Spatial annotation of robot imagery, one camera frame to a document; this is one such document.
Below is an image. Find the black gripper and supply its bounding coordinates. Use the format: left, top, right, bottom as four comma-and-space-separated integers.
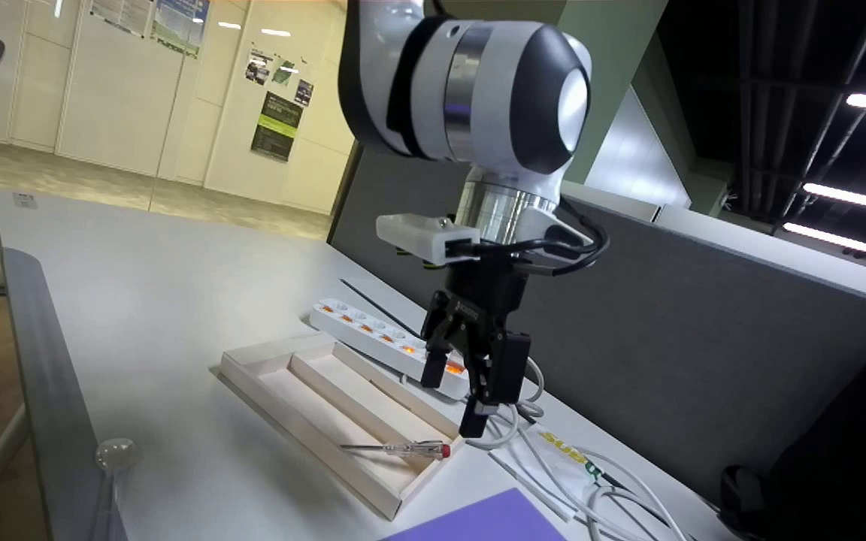
418, 244, 535, 441

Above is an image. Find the shallow wooden tray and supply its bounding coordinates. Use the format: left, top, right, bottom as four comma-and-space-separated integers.
214, 332, 462, 524

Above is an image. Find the white power strip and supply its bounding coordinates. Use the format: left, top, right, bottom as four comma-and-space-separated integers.
304, 293, 475, 394

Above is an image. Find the purple paper sheet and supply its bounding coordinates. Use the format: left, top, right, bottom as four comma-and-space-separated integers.
383, 488, 567, 541

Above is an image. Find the grey office partition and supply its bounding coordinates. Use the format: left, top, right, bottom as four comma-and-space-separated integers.
326, 143, 866, 506

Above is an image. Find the green and black poster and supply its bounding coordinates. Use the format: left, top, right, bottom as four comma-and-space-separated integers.
246, 87, 306, 161

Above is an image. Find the yellow printed cable label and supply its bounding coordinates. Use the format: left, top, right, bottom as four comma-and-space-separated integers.
535, 429, 621, 491

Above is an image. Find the thin white cable tangle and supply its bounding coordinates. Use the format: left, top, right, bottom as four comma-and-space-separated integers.
473, 378, 698, 541

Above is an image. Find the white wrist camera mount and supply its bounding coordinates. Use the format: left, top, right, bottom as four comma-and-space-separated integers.
374, 209, 487, 271

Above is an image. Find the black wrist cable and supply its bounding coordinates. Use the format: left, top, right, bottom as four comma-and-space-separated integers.
526, 197, 609, 278

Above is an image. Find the large pale wall poster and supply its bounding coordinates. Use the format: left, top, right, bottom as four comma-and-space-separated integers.
146, 0, 214, 56

